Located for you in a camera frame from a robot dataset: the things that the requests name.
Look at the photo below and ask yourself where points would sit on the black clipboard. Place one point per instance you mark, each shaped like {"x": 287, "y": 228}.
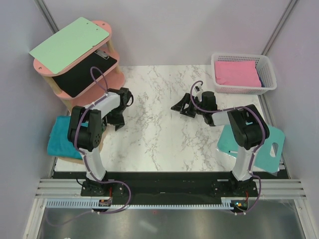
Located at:
{"x": 77, "y": 79}

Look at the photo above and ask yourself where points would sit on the blue folded cloth in basket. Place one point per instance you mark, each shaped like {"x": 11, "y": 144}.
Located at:
{"x": 262, "y": 84}

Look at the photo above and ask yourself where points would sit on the pink three-tier wooden shelf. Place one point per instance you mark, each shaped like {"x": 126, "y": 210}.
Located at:
{"x": 112, "y": 78}

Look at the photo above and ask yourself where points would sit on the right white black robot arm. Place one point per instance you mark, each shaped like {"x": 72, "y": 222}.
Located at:
{"x": 248, "y": 129}

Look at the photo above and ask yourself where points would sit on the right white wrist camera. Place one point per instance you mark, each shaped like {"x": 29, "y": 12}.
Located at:
{"x": 199, "y": 92}

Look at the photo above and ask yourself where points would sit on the white plastic basket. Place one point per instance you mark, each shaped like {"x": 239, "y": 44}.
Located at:
{"x": 263, "y": 66}

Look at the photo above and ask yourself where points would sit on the light green clipboard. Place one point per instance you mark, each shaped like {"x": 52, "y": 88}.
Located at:
{"x": 66, "y": 48}

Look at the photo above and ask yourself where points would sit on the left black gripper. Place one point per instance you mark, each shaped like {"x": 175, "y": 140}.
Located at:
{"x": 117, "y": 123}

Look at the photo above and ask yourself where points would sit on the turquoise plastic board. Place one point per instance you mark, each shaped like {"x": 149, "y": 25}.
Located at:
{"x": 269, "y": 155}

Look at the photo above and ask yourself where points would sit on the aluminium rail frame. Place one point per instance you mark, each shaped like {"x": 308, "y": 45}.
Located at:
{"x": 290, "y": 189}

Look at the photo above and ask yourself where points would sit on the teal t shirt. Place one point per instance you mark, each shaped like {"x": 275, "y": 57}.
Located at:
{"x": 58, "y": 144}

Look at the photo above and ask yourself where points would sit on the white slotted cable duct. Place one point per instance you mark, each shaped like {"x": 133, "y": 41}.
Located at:
{"x": 112, "y": 204}

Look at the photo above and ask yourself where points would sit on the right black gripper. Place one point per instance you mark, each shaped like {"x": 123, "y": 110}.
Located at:
{"x": 180, "y": 106}

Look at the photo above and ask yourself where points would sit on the pink folded t shirt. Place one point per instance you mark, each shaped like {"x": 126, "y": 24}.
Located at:
{"x": 236, "y": 73}

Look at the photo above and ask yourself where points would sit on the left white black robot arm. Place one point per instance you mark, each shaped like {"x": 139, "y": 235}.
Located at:
{"x": 85, "y": 132}

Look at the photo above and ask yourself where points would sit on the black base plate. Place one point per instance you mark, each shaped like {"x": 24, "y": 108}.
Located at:
{"x": 167, "y": 187}

